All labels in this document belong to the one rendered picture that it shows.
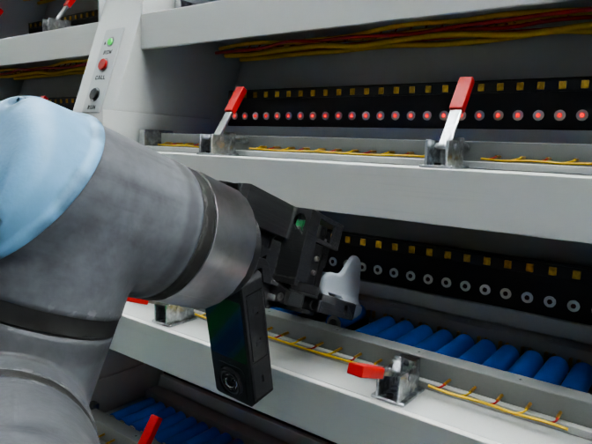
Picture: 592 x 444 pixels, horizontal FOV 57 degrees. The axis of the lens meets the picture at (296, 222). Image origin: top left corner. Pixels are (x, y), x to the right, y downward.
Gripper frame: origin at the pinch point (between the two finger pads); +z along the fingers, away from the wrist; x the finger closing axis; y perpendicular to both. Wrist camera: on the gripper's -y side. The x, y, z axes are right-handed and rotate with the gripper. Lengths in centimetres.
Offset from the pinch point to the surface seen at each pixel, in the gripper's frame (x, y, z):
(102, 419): 28.7, -20.0, -0.7
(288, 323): 3.0, -2.3, -3.6
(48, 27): 61, 33, -7
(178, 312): 15.4, -4.2, -6.2
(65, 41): 53, 30, -8
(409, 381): -11.3, -3.9, -6.5
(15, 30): 104, 45, 6
